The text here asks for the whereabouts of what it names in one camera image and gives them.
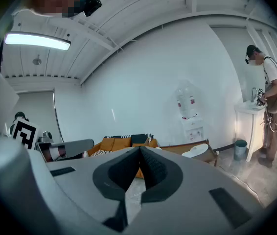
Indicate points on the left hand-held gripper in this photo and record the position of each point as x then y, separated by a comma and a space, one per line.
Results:
24, 132

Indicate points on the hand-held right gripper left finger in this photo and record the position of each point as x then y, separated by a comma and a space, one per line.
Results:
84, 180

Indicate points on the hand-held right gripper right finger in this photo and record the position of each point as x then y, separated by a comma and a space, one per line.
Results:
190, 187

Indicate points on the orange sofa cushion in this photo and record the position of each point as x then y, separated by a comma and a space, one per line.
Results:
108, 144
137, 145
122, 143

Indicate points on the wooden tray table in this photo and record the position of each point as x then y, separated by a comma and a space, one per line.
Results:
175, 148

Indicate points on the white water dispenser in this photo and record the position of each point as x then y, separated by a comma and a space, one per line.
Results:
193, 131

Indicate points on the black white patterned blanket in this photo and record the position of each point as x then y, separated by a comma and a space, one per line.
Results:
138, 138

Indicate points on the dark teal waste bin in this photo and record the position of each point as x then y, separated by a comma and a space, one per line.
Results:
240, 150

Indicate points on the red ribbon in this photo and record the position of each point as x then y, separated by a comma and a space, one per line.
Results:
188, 117

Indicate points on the white sink cabinet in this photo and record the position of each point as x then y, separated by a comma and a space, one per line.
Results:
248, 128

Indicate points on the long ceiling light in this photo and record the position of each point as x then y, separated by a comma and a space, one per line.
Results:
37, 41

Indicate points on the chrome faucet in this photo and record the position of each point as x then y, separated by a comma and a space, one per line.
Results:
253, 94

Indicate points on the black head-mounted camera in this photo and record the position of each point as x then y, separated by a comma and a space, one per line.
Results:
92, 6

